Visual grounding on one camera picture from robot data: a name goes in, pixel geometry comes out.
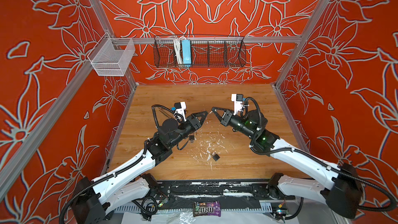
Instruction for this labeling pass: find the white coiled cable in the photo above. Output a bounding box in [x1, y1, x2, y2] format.
[172, 37, 184, 65]

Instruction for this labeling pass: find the small electronics board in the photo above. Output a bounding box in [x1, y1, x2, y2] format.
[271, 203, 289, 222]

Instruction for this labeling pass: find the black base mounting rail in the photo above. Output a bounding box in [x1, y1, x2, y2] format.
[149, 179, 296, 201]

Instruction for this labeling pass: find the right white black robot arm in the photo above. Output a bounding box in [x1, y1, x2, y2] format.
[212, 94, 397, 219]

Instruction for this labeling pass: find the white mesh wall basket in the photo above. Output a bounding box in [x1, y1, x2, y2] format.
[88, 33, 136, 76]

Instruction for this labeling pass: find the dark padlock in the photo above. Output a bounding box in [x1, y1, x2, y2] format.
[211, 152, 220, 161]
[189, 135, 195, 143]

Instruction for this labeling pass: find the m&m candy bag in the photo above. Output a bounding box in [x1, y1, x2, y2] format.
[193, 201, 221, 217]

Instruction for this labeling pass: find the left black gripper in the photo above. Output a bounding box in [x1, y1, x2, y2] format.
[168, 110, 206, 148]

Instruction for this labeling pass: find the black wire wall basket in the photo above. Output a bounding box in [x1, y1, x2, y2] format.
[153, 34, 247, 68]

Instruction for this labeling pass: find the light blue box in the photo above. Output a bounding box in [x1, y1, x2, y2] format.
[181, 39, 192, 67]

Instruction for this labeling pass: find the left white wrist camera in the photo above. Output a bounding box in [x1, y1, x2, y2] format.
[172, 102, 187, 123]

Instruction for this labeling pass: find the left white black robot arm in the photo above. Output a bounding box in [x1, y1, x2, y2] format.
[59, 104, 208, 224]

